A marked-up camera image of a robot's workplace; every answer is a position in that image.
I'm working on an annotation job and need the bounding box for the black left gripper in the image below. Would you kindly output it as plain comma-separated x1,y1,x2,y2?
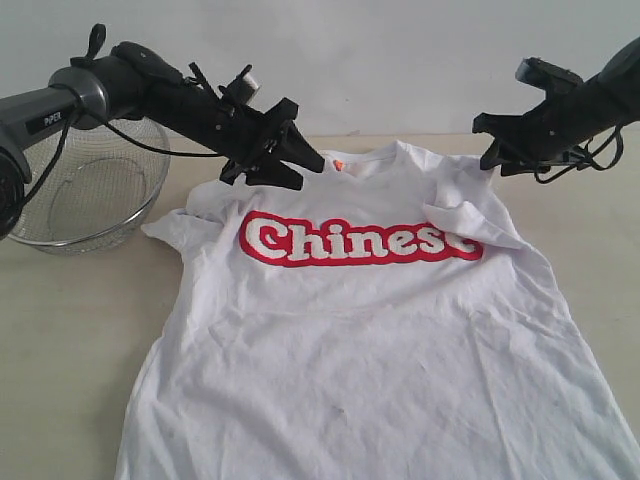
212,98,325,191

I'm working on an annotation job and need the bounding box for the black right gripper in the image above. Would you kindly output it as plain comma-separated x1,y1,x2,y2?
471,89,600,175

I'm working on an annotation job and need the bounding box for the white t-shirt red lettering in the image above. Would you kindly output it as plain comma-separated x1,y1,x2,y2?
115,141,639,479

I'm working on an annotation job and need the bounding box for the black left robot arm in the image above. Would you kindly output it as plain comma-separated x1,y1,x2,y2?
1,24,324,237

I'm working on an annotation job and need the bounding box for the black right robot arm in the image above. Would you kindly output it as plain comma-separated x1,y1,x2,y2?
472,40,639,184

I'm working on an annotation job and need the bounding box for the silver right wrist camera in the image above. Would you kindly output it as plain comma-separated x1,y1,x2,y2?
515,57,584,98

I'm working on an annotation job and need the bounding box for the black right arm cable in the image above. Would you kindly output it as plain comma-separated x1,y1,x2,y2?
532,122,626,184

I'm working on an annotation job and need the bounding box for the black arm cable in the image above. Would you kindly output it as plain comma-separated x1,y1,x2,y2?
532,122,626,184
14,62,226,211

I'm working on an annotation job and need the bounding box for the metal wire mesh basket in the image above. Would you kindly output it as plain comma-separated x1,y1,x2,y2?
9,119,171,255

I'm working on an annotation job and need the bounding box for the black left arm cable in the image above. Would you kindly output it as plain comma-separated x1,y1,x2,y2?
14,62,226,211

